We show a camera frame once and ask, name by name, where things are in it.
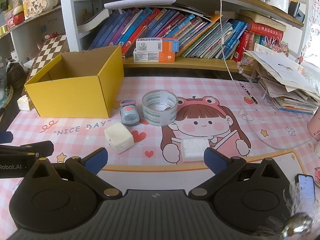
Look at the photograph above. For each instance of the silver bell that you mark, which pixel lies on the silver bell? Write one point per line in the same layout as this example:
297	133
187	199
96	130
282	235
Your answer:
296	226

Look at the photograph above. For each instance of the grey fluffy pompom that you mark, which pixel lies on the grey fluffy pompom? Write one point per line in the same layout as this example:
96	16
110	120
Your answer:
287	200

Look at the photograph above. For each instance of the grey purple toy car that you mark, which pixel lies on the grey purple toy car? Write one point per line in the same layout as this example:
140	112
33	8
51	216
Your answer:
129	115

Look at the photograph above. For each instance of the white cube eraser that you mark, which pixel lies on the white cube eraser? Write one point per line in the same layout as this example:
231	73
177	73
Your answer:
117	137

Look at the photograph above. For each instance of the black patterned pen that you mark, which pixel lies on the black patterned pen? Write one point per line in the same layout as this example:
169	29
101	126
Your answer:
248	92

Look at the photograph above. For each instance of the wooden white bookshelf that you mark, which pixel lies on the wooden white bookshelf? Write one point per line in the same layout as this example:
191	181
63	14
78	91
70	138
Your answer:
160	66

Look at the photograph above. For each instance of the pink cup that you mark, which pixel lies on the pink cup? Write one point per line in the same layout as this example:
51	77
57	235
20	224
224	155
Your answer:
315	127

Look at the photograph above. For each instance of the black picture frame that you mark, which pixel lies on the black picture frame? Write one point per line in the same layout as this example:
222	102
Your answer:
296	11

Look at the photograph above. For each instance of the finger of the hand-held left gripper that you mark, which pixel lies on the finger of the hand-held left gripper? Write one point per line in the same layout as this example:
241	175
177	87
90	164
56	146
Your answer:
5	137
42	147

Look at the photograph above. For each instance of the stack of papers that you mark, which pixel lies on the stack of papers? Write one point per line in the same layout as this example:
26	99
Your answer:
287	80

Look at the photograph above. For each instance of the white orange toothpaste box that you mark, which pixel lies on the white orange toothpaste box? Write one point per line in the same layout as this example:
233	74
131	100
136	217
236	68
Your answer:
150	57
150	45

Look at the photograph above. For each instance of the pink checked cartoon desk mat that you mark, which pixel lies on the pink checked cartoon desk mat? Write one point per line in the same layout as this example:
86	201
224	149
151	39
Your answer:
212	97

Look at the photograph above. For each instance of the clear tape roll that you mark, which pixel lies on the clear tape roll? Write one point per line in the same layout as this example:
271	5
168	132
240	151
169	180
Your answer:
160	120

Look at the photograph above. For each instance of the white square block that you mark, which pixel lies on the white square block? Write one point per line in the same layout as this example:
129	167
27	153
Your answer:
195	150

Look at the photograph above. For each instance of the yellow cardboard box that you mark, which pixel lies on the yellow cardboard box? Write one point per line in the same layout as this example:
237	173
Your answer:
70	97

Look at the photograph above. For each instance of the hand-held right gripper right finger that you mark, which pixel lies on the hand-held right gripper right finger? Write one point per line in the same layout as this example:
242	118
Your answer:
215	160

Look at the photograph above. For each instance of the small white box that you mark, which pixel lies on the small white box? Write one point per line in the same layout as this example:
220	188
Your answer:
25	103

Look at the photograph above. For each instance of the white open paperback book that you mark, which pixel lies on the white open paperback book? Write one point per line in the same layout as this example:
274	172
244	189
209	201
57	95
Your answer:
92	22

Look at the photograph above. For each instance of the colourful bead flower bunch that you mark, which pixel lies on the colourful bead flower bunch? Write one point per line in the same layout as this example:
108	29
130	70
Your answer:
277	46

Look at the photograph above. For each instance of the brown white chessboard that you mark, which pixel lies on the brown white chessboard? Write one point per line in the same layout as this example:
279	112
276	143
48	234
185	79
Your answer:
47	52

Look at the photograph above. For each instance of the row of colourful books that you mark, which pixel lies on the row of colourful books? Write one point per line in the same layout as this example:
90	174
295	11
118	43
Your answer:
200	35

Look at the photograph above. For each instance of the white desk lamp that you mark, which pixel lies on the white desk lamp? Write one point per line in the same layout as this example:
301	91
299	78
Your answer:
140	3

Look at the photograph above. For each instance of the black smartphone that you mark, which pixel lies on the black smartphone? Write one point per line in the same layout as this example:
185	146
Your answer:
306	188

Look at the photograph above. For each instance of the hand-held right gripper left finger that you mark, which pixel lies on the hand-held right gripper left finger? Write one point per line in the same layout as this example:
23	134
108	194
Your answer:
96	159

